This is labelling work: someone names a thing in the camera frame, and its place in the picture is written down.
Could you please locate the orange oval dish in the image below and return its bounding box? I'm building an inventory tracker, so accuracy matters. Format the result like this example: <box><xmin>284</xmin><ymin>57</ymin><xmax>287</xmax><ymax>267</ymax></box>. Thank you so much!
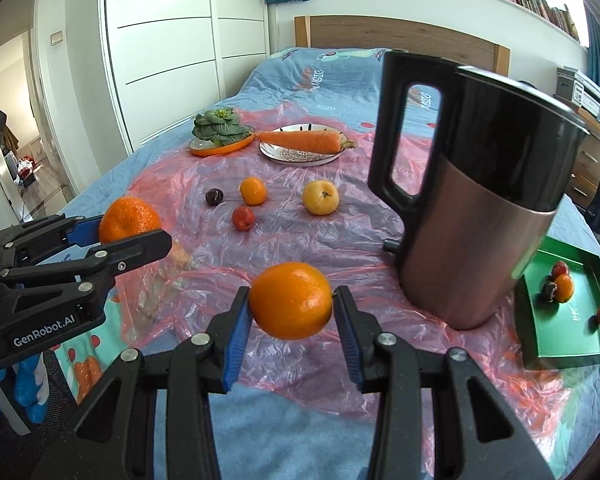
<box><xmin>189</xmin><ymin>132</ymin><xmax>256</xmax><ymax>157</ymax></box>

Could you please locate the yellow apple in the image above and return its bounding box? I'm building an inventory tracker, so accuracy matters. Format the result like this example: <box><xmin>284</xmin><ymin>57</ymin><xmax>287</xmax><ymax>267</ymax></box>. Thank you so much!
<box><xmin>301</xmin><ymin>180</ymin><xmax>340</xmax><ymax>216</ymax></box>

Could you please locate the white patterned plate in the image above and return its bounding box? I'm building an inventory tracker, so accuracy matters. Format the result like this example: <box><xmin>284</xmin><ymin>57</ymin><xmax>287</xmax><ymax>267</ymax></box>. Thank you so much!
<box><xmin>259</xmin><ymin>124</ymin><xmax>343</xmax><ymax>167</ymax></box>

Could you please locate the green square tray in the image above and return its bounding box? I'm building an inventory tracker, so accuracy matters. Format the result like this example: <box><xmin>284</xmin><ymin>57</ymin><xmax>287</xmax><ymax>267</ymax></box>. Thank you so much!
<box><xmin>512</xmin><ymin>237</ymin><xmax>600</xmax><ymax>371</ymax></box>

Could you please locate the green bok choy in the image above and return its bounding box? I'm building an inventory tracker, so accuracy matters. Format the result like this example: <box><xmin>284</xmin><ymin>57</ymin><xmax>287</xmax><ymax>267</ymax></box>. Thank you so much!
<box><xmin>192</xmin><ymin>107</ymin><xmax>253</xmax><ymax>147</ymax></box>

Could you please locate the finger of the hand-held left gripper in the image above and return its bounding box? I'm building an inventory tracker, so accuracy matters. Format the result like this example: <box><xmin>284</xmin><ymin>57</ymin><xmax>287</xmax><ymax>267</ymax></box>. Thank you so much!
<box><xmin>0</xmin><ymin>229</ymin><xmax>173</xmax><ymax>306</ymax></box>
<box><xmin>0</xmin><ymin>214</ymin><xmax>102</xmax><ymax>266</ymax></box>

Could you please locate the white printer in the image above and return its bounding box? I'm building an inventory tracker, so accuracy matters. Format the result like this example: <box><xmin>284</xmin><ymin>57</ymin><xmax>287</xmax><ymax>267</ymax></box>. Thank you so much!
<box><xmin>577</xmin><ymin>77</ymin><xmax>600</xmax><ymax>123</ymax></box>

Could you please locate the wooden bed headboard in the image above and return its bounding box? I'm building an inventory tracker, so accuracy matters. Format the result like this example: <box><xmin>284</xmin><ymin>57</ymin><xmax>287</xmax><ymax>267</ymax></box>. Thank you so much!
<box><xmin>294</xmin><ymin>15</ymin><xmax>511</xmax><ymax>78</ymax></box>

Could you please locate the orange mandarin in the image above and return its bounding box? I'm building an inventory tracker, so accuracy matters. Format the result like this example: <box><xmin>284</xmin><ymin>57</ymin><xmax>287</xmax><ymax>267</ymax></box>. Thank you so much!
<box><xmin>553</xmin><ymin>275</ymin><xmax>575</xmax><ymax>303</ymax></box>
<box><xmin>248</xmin><ymin>262</ymin><xmax>333</xmax><ymax>341</ymax></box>
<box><xmin>98</xmin><ymin>196</ymin><xmax>162</xmax><ymax>246</ymax></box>
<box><xmin>239</xmin><ymin>177</ymin><xmax>267</xmax><ymax>206</ymax></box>

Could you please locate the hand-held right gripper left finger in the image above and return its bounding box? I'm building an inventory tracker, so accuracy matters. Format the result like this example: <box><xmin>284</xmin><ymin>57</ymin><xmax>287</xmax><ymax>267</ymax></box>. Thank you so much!
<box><xmin>30</xmin><ymin>286</ymin><xmax>253</xmax><ymax>480</ymax></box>

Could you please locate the white wardrobe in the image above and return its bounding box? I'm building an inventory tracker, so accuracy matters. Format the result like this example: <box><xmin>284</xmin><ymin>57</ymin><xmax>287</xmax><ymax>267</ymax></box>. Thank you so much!
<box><xmin>97</xmin><ymin>0</ymin><xmax>270</xmax><ymax>156</ymax></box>

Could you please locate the black and copper electric kettle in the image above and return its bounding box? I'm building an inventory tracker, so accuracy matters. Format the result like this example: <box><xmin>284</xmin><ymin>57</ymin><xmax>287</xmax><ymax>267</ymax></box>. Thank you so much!
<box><xmin>367</xmin><ymin>50</ymin><xmax>591</xmax><ymax>332</ymax></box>

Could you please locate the carrot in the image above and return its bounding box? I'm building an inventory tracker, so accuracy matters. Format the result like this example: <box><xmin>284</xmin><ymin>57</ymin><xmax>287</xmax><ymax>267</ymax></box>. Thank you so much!
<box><xmin>256</xmin><ymin>129</ymin><xmax>357</xmax><ymax>155</ymax></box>

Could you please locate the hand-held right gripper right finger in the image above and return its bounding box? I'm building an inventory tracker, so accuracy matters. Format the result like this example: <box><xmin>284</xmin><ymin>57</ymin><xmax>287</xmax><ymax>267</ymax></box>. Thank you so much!
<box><xmin>334</xmin><ymin>285</ymin><xmax>556</xmax><ymax>480</ymax></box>

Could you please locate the pink plastic sheet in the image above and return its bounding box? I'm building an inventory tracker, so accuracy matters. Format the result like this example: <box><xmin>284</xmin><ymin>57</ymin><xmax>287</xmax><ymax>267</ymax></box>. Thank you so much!
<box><xmin>120</xmin><ymin>105</ymin><xmax>571</xmax><ymax>418</ymax></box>

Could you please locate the wooden drawer chest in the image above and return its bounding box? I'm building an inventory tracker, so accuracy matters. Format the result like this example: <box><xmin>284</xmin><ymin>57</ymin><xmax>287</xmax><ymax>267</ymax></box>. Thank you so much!
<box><xmin>555</xmin><ymin>110</ymin><xmax>600</xmax><ymax>211</ymax></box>

